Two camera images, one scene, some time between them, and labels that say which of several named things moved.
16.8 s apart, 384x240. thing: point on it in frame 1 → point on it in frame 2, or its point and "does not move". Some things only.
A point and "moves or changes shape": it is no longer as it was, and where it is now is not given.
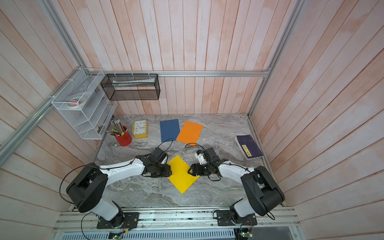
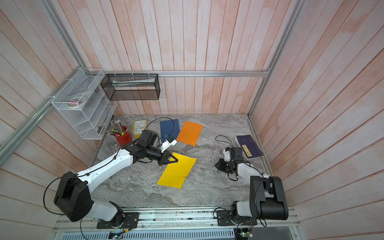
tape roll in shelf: x=75 y=102 does not move
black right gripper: x=198 y=170 → x=221 y=165
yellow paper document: x=180 y=176 moves or changes shape
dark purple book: x=249 y=146 does not move
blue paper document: x=170 y=130 does not move
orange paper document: x=190 y=133 does not move
